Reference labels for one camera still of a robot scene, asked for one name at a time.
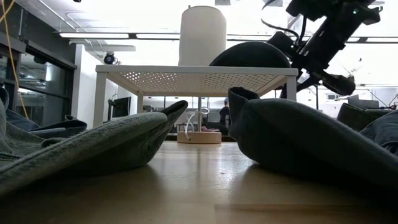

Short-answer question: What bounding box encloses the blue denim baseball cap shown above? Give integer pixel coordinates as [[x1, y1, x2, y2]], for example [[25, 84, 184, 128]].
[[0, 86, 88, 139]]

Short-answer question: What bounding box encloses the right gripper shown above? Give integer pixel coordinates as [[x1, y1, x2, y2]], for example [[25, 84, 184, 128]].
[[297, 54, 357, 96]]

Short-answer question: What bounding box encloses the yellow hanging cable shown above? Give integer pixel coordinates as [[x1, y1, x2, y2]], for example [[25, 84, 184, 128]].
[[0, 0, 29, 119]]

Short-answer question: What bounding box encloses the person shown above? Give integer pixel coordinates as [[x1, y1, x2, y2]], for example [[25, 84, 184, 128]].
[[219, 97, 231, 135]]

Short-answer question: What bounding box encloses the white cylindrical bin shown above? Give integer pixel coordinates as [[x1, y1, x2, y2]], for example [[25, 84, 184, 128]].
[[177, 5, 227, 144]]

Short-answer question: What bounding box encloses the black monitor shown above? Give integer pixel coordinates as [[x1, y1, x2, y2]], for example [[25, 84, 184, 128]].
[[108, 96, 132, 119]]

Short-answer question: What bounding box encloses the white lamp cable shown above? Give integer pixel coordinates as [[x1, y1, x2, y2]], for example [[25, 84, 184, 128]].
[[183, 106, 211, 141]]

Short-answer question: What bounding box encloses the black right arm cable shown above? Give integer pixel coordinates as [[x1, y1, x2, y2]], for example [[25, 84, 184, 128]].
[[260, 0, 308, 44]]

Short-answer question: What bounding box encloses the long ceiling light strip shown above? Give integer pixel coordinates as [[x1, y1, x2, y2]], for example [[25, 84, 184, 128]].
[[58, 32, 181, 40], [226, 34, 398, 44]]

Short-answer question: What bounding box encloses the white perforated metal shelf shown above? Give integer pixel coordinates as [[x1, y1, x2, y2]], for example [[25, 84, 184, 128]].
[[92, 64, 299, 129]]

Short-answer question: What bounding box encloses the grey olive baseball cap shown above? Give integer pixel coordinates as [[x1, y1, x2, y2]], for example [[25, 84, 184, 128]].
[[228, 86, 398, 187]]

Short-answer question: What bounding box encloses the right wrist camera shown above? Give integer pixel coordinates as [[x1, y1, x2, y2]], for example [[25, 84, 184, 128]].
[[266, 30, 297, 53]]

